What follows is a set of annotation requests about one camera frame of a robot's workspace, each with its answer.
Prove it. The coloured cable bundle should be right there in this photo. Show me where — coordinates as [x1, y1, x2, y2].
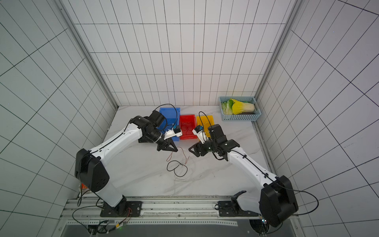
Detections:
[165, 146, 208, 184]

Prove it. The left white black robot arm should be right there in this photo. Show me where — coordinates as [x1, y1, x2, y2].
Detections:
[75, 110, 182, 211]

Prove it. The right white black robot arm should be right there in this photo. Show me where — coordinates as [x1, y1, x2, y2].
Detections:
[189, 124, 299, 227]

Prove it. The black plastic bin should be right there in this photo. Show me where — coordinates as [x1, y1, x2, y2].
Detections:
[138, 136, 154, 143]

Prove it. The yellow plastic bin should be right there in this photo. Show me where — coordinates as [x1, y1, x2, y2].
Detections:
[196, 116, 214, 138]

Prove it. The red plastic bin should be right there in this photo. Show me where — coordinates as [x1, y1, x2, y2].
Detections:
[180, 115, 197, 140]

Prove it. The blue plastic bin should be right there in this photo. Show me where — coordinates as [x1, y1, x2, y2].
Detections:
[158, 107, 180, 133]

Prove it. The green lettuce toy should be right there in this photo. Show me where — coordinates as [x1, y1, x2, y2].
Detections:
[221, 99, 234, 115]

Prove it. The light blue mesh basket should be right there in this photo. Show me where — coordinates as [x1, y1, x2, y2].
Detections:
[219, 96, 262, 121]

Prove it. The toy napa cabbage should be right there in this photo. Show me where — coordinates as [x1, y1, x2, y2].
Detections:
[230, 99, 255, 115]

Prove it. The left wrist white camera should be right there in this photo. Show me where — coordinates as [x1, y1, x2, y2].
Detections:
[164, 126, 183, 140]

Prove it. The wrist white camera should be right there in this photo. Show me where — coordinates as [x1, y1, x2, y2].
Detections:
[164, 126, 183, 140]
[192, 125, 209, 144]

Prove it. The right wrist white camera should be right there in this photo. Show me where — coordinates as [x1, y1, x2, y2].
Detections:
[192, 125, 209, 144]

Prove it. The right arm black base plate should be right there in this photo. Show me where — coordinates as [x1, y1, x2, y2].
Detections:
[214, 191, 259, 217]

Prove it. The aluminium mounting rail frame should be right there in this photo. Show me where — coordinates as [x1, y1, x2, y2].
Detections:
[53, 194, 306, 237]

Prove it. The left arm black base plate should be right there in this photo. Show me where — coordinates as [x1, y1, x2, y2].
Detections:
[100, 200, 143, 218]

